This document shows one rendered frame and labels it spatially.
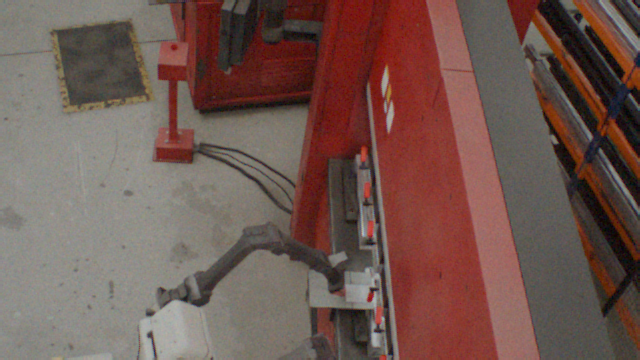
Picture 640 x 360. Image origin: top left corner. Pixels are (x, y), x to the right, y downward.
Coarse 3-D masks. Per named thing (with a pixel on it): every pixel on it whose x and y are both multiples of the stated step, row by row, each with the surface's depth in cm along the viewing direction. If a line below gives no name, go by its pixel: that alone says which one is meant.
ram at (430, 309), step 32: (384, 32) 332; (416, 32) 274; (384, 64) 328; (416, 64) 272; (384, 96) 324; (416, 96) 270; (384, 128) 321; (416, 128) 267; (384, 160) 317; (416, 160) 265; (384, 192) 314; (416, 192) 262; (416, 224) 260; (448, 224) 223; (384, 256) 306; (416, 256) 257; (448, 256) 221; (416, 288) 254; (448, 288) 219; (416, 320) 252; (448, 320) 217; (416, 352) 249; (448, 352) 215
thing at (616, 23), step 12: (588, 0) 429; (600, 0) 420; (612, 0) 427; (624, 0) 426; (636, 0) 424; (600, 12) 420; (612, 12) 414; (624, 12) 420; (636, 12) 418; (612, 24) 412; (624, 24) 409; (636, 24) 415; (624, 36) 404; (636, 36) 407; (624, 48) 405; (636, 48) 396
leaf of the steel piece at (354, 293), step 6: (348, 288) 337; (354, 288) 337; (360, 288) 337; (366, 288) 338; (348, 294) 335; (354, 294) 335; (360, 294) 335; (366, 294) 336; (348, 300) 333; (354, 300) 333; (360, 300) 333; (366, 300) 334
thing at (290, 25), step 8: (288, 24) 413; (296, 24) 414; (304, 24) 415; (312, 24) 415; (320, 24) 416; (288, 32) 411; (296, 32) 419; (304, 32) 411; (312, 32) 411; (320, 32) 412; (288, 40) 414; (296, 40) 415; (304, 40) 416; (312, 40) 417
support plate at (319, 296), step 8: (312, 272) 340; (344, 272) 342; (352, 272) 342; (360, 272) 343; (368, 272) 343; (312, 280) 337; (320, 280) 338; (352, 280) 340; (360, 280) 340; (368, 280) 341; (312, 288) 335; (320, 288) 335; (312, 296) 332; (320, 296) 332; (328, 296) 333; (336, 296) 333; (312, 304) 329; (320, 304) 330; (328, 304) 330; (336, 304) 331; (344, 304) 331; (352, 304) 332; (360, 304) 332; (368, 304) 333
